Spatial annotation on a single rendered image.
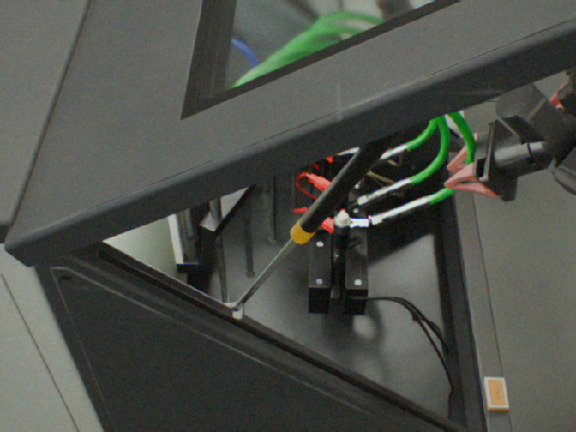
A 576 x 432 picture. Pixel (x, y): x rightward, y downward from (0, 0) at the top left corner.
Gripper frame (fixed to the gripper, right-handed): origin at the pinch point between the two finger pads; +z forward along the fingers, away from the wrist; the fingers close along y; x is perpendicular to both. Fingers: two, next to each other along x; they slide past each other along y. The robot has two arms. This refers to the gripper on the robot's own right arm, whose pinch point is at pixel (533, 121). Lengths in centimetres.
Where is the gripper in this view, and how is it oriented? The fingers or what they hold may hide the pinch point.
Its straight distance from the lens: 124.4
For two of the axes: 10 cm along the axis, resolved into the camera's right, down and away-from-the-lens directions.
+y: -6.6, -6.2, -4.3
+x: -2.9, 7.4, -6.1
